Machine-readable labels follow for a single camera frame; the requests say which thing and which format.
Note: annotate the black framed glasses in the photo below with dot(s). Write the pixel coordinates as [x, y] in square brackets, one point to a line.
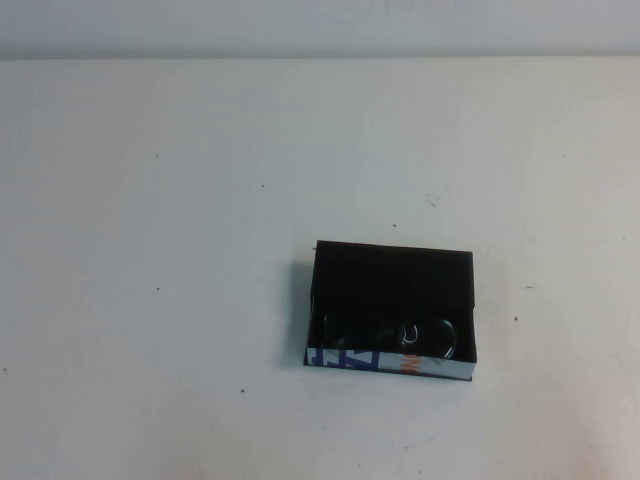
[409, 336]

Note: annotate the black printed glasses case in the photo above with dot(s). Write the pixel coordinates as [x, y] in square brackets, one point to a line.
[390, 280]

